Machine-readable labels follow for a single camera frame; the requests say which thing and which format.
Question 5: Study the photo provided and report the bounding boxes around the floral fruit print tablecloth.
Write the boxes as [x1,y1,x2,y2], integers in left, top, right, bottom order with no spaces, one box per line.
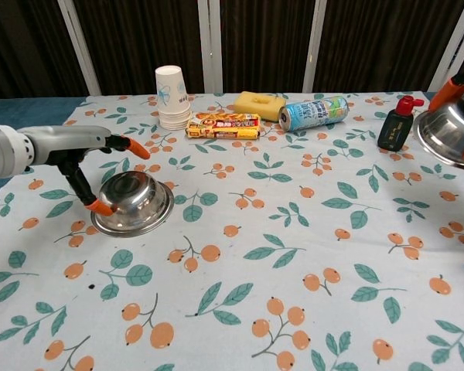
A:
[0,91,464,371]

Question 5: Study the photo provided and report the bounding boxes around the dented stainless steel bowl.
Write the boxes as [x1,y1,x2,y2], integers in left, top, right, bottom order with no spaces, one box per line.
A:
[90,172,176,238]

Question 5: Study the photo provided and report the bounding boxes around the white partition frame post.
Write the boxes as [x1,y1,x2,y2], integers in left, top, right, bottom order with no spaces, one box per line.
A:
[209,0,223,94]
[56,0,102,96]
[302,0,329,94]
[197,0,211,94]
[428,0,464,92]

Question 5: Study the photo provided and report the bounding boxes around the blue drink can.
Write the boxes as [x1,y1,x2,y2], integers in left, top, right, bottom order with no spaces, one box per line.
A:
[278,95,350,134]

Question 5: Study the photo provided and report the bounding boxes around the yellow sponge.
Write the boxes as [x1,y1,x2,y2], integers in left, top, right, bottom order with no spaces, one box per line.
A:
[233,90,287,123]

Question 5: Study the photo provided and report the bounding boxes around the white paper cup stack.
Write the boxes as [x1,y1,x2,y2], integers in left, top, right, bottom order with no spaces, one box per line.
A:
[155,65,191,131]

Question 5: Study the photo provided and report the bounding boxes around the black ink bottle red cap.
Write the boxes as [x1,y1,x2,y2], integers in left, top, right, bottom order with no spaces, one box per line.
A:
[377,97,426,152]

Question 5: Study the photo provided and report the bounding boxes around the yellow red snack box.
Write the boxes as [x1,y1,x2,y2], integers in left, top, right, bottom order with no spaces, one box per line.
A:
[185,111,261,141]

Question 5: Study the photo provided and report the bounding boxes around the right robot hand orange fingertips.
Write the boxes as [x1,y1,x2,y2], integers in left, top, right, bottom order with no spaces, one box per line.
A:
[428,69,464,162]

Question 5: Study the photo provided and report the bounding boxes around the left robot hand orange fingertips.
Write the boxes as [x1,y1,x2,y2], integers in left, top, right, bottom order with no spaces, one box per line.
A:
[22,124,152,217]

